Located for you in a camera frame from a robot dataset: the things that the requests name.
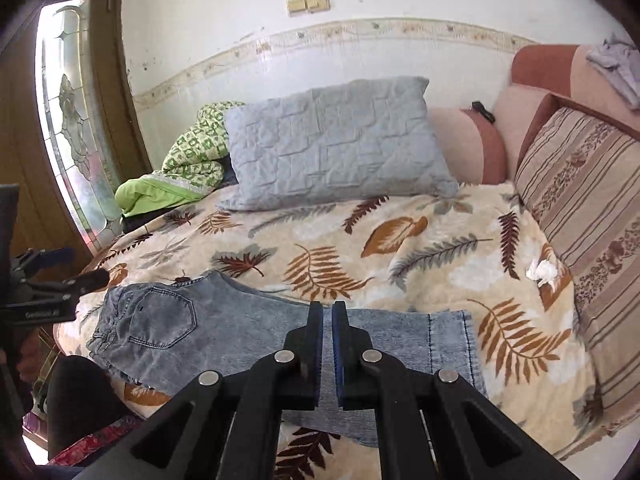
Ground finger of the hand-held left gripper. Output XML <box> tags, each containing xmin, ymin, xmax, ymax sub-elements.
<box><xmin>12</xmin><ymin>246</ymin><xmax>77</xmax><ymax>281</ymax></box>
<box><xmin>30</xmin><ymin>269</ymin><xmax>110</xmax><ymax>306</ymax></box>

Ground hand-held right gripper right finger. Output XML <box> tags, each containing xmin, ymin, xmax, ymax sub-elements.
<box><xmin>331</xmin><ymin>301</ymin><xmax>581</xmax><ymax>480</ymax></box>

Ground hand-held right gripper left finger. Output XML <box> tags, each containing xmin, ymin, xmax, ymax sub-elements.
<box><xmin>102</xmin><ymin>301</ymin><xmax>326</xmax><ymax>480</ymax></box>

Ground grey-blue denim pants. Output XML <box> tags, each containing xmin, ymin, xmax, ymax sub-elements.
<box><xmin>86</xmin><ymin>270</ymin><xmax>488</xmax><ymax>448</ymax></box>

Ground person's dark clothing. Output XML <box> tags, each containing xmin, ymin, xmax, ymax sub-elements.
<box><xmin>46</xmin><ymin>355</ymin><xmax>132</xmax><ymax>458</ymax></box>

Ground leaf print blanket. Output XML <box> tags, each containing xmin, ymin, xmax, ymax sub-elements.
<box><xmin>52</xmin><ymin>180</ymin><xmax>608</xmax><ymax>480</ymax></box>

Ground red patterned cloth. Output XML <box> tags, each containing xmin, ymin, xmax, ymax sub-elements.
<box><xmin>50</xmin><ymin>417</ymin><xmax>147</xmax><ymax>467</ymax></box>

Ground wooden stained glass door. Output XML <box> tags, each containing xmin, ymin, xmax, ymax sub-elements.
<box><xmin>0</xmin><ymin>0</ymin><xmax>153</xmax><ymax>281</ymax></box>

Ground green patterned quilt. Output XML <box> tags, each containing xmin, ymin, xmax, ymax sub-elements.
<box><xmin>115</xmin><ymin>101</ymin><xmax>246</xmax><ymax>218</ymax></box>

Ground grey quilted pillow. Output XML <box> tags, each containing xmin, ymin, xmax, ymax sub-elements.
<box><xmin>217</xmin><ymin>76</ymin><xmax>460</xmax><ymax>212</ymax></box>

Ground crumpled white tissue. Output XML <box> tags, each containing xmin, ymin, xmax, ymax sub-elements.
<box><xmin>525</xmin><ymin>258</ymin><xmax>560</xmax><ymax>285</ymax></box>

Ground striped sofa cushion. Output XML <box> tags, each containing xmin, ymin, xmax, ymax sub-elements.
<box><xmin>515</xmin><ymin>105</ymin><xmax>640</xmax><ymax>436</ymax></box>

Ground pink sofa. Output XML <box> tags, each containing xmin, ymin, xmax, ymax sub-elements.
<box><xmin>430</xmin><ymin>44</ymin><xmax>640</xmax><ymax>461</ymax></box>

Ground grey cloth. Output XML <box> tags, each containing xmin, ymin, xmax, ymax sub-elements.
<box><xmin>586</xmin><ymin>34</ymin><xmax>640</xmax><ymax>111</ymax></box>

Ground beige light switch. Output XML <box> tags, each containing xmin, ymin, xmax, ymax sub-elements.
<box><xmin>286</xmin><ymin>0</ymin><xmax>331</xmax><ymax>16</ymax></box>

